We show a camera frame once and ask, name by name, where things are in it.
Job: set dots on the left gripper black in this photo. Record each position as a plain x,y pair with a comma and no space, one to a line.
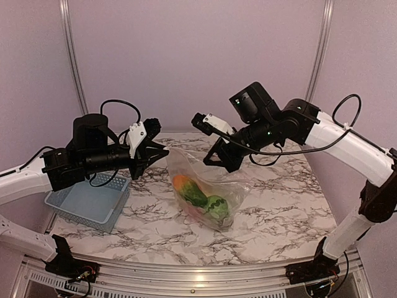
142,155

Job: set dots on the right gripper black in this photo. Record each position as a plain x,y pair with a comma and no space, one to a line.
228,159

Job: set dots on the clear zip top bag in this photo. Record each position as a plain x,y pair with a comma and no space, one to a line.
211,182

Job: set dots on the light green fake fruit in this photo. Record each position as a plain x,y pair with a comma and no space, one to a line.
217,207

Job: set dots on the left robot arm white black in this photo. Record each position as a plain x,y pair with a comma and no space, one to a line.
94,149

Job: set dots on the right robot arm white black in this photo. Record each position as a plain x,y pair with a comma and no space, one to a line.
305,124

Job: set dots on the fake orange fruit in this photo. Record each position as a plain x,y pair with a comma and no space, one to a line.
180,182

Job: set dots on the pink red fake fruit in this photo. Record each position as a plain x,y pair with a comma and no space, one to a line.
196,212

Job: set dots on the light blue plastic basket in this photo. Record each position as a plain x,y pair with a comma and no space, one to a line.
96,204

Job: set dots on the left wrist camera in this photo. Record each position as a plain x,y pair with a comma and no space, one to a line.
139,131

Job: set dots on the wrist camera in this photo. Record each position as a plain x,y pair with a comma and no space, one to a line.
207,124
139,131

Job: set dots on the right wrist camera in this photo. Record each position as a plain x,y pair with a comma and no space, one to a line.
207,124

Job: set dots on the front aluminium rail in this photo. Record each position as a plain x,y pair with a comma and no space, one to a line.
129,279

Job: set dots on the left aluminium frame post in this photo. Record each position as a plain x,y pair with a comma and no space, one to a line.
71,53

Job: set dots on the aluminium frame post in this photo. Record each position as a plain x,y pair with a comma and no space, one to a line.
321,50
71,53

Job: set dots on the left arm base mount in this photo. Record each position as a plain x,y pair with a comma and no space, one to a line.
64,264

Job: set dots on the right aluminium frame post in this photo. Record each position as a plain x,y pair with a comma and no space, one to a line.
321,50

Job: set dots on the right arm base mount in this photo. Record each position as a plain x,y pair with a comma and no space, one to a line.
319,267

